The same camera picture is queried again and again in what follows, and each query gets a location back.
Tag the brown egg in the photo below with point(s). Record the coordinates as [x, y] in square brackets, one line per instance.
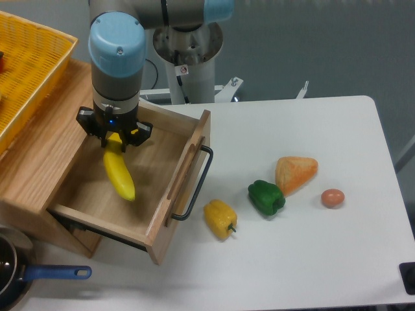
[331, 198]

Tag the wooden drawer cabinet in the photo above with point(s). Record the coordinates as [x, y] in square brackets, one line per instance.
[53, 184]

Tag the yellow bell pepper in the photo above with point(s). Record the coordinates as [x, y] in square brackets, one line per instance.
[220, 218]

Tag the black corner device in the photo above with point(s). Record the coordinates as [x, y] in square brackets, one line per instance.
[407, 274]

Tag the green bell pepper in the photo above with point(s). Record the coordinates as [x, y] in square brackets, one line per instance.
[266, 197]

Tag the red item in basket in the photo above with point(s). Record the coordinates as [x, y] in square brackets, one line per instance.
[2, 64]

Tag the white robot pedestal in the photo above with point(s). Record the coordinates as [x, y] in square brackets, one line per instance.
[189, 55]

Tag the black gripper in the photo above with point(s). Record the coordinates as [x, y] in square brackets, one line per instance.
[119, 117]

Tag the black metal drawer handle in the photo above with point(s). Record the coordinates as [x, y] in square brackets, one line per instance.
[187, 213]

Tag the white metal table bracket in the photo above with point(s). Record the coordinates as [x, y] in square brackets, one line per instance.
[303, 91]

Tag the yellow plastic basket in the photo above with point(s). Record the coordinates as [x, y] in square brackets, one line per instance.
[35, 58]

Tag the blue-handled black pan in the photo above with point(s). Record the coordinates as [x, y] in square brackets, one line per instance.
[19, 268]

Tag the yellow banana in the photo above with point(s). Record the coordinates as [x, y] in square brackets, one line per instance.
[116, 169]

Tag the orange triangular bread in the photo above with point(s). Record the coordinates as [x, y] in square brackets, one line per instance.
[293, 172]

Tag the open wooden top drawer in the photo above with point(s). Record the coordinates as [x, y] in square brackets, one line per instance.
[165, 170]

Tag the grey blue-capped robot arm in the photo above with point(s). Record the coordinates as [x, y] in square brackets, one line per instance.
[117, 40]

